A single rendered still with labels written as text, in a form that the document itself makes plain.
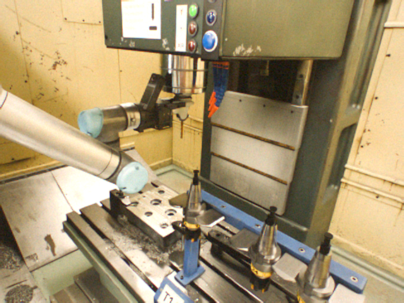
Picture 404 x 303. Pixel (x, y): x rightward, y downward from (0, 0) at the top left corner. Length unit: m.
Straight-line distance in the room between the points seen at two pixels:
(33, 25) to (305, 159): 1.48
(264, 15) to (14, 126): 0.52
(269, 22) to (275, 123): 0.63
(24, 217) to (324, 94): 1.53
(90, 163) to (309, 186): 0.93
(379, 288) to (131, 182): 1.35
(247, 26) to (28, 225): 1.42
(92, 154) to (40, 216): 1.11
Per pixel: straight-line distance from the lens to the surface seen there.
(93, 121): 0.72
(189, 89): 0.84
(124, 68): 1.95
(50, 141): 0.57
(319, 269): 0.57
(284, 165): 1.24
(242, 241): 0.65
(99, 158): 0.61
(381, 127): 1.49
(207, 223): 0.69
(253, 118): 1.26
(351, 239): 1.73
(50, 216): 1.69
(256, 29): 0.61
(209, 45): 0.54
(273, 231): 0.59
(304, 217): 1.34
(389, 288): 1.72
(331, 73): 1.15
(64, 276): 1.47
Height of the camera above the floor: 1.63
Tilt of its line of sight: 22 degrees down
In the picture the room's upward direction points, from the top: 3 degrees clockwise
